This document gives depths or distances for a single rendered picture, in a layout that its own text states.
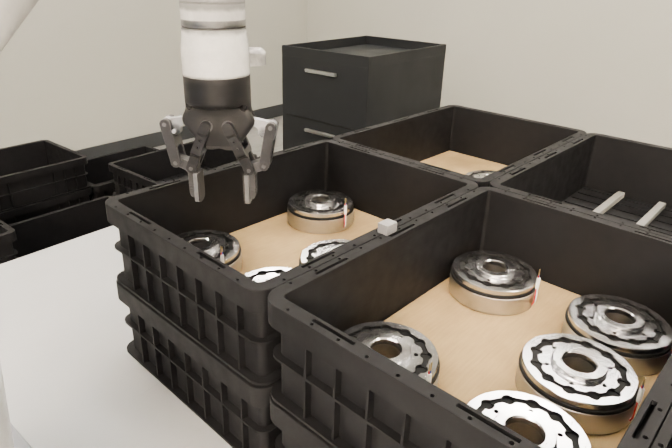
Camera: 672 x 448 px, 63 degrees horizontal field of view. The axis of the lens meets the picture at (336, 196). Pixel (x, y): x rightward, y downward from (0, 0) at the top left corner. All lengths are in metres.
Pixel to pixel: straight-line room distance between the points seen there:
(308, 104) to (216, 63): 1.74
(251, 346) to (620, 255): 0.43
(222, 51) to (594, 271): 0.50
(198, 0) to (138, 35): 3.36
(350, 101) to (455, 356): 1.68
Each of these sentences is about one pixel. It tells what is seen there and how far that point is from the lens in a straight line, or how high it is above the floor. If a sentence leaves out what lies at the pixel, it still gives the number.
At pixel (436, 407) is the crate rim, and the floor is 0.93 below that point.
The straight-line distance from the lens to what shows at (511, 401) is 0.53.
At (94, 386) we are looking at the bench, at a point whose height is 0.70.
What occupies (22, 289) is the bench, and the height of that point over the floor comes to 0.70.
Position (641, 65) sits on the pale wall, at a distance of 3.85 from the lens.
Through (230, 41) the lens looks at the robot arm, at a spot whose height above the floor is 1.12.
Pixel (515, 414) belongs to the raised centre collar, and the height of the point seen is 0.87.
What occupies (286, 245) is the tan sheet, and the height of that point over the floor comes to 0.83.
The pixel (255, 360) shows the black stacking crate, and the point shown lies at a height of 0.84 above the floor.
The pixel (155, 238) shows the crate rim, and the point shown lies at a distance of 0.63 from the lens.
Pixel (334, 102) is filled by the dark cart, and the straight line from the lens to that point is 2.25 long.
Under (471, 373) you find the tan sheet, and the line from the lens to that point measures 0.59.
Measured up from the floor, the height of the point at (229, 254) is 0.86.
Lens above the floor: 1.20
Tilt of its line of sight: 22 degrees down
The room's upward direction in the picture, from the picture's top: 2 degrees clockwise
